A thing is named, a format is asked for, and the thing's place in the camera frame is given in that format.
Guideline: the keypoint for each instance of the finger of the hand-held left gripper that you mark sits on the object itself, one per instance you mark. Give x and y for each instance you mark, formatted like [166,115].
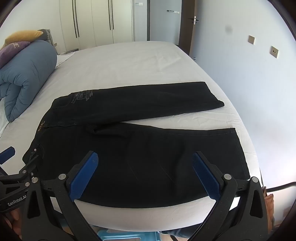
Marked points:
[7,154]
[31,163]

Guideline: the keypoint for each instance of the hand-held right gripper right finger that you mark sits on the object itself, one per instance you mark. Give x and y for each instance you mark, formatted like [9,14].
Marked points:
[205,176]

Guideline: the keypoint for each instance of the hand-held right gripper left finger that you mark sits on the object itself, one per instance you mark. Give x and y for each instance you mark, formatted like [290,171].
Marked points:
[84,178]

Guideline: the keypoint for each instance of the black pants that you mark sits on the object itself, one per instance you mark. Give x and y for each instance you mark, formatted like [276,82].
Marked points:
[138,150]

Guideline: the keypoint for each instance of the rolled blue duvet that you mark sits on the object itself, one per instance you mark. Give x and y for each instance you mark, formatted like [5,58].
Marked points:
[25,69]

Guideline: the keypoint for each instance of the purple pillow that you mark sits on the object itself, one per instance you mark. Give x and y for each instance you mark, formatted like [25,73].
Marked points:
[11,49]

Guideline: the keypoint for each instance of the small patterned cloth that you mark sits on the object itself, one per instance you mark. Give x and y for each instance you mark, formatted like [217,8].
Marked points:
[67,53]

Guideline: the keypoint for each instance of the yellow pillow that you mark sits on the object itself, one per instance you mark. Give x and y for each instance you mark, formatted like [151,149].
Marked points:
[23,36]

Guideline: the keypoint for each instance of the grey pillow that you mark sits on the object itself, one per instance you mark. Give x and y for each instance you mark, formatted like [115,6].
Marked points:
[48,36]

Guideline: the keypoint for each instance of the white bed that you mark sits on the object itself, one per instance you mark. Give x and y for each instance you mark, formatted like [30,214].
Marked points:
[138,62]

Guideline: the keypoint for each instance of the dark brown door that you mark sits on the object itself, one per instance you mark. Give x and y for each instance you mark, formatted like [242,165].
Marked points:
[192,27]

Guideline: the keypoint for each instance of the white wardrobe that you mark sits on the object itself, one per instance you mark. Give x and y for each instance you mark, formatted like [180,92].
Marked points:
[97,20]

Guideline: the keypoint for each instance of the beige wall socket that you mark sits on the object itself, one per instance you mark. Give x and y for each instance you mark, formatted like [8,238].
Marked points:
[251,39]
[274,51]

